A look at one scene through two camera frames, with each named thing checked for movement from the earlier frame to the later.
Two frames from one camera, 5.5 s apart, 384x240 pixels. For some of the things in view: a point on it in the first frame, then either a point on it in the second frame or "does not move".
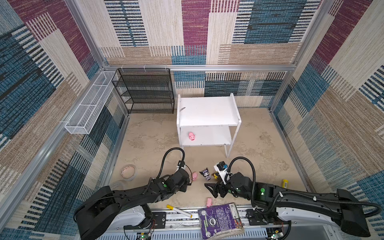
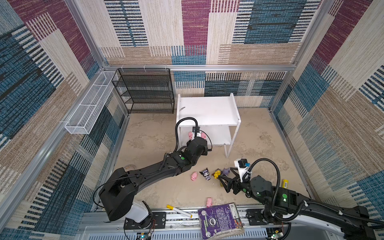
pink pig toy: [209, 202] does not move
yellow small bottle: [284, 183] does not move
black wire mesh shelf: [145, 90] does not move
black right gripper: [221, 187] → [236, 182]
